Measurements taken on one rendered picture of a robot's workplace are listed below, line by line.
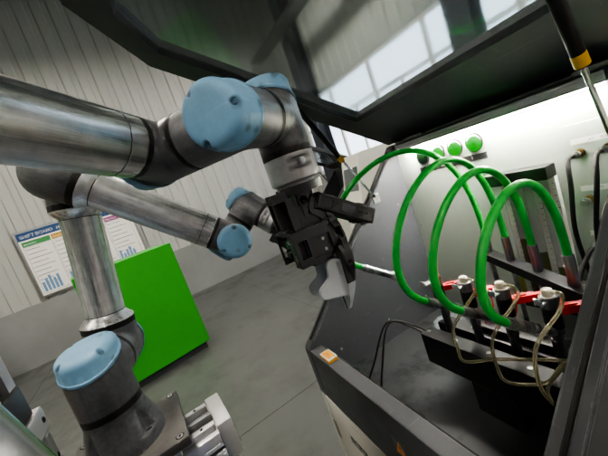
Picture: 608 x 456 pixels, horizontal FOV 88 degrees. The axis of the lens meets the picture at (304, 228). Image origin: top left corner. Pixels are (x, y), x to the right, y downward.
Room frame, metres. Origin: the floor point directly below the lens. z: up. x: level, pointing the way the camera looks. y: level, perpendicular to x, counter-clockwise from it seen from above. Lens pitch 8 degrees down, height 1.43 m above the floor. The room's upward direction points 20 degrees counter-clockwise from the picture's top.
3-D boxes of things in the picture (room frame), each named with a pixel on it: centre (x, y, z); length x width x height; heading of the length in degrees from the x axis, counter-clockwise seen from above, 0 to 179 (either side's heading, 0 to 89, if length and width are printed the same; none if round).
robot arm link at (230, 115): (0.39, 0.05, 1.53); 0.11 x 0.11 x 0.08; 65
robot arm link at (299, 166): (0.47, -0.01, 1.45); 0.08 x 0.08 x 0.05
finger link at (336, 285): (0.46, -0.02, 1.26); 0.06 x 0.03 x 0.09; 113
